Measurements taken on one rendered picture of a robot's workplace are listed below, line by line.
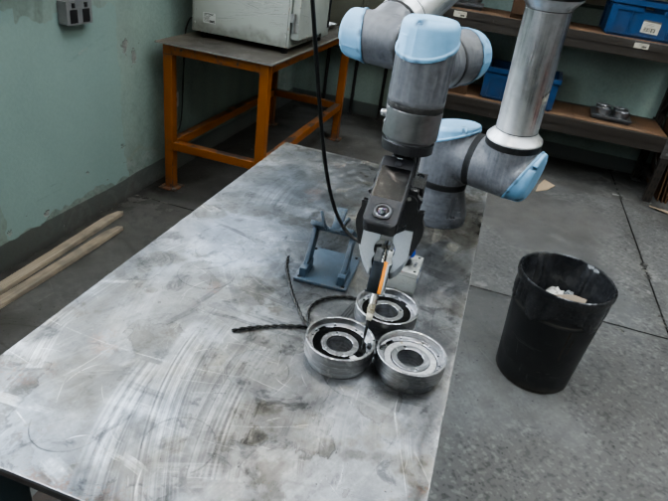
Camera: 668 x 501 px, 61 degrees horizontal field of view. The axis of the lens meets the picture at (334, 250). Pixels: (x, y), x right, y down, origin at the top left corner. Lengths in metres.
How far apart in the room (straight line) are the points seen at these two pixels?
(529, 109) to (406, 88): 0.50
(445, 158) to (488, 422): 1.06
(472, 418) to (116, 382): 1.43
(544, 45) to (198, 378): 0.83
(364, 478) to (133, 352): 0.38
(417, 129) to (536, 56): 0.47
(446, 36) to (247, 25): 2.40
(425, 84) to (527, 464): 1.47
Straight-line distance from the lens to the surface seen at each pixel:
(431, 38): 0.72
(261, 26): 3.04
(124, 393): 0.82
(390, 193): 0.74
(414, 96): 0.73
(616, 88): 4.84
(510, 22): 4.13
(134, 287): 1.01
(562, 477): 2.00
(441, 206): 1.31
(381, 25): 0.87
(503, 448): 1.99
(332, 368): 0.82
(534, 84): 1.18
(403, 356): 0.89
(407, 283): 1.05
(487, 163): 1.24
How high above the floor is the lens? 1.37
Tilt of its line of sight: 30 degrees down
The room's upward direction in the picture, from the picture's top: 9 degrees clockwise
